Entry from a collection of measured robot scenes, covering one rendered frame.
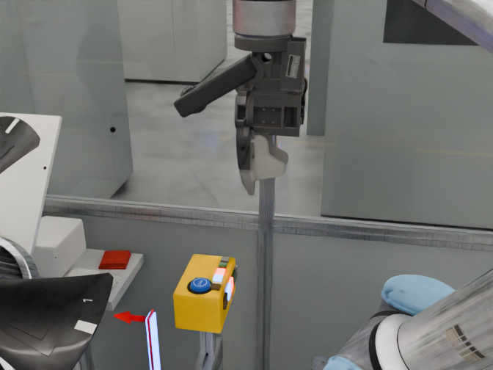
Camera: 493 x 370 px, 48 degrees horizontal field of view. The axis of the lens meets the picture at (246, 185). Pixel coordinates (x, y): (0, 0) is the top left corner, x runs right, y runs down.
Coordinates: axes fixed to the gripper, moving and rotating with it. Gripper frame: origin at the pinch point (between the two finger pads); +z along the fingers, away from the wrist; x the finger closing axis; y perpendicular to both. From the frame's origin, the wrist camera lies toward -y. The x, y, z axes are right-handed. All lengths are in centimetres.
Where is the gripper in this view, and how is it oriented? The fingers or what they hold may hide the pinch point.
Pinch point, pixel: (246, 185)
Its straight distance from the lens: 74.8
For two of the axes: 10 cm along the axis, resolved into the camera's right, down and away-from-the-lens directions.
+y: 9.8, 0.7, -1.6
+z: 0.0, 9.1, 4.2
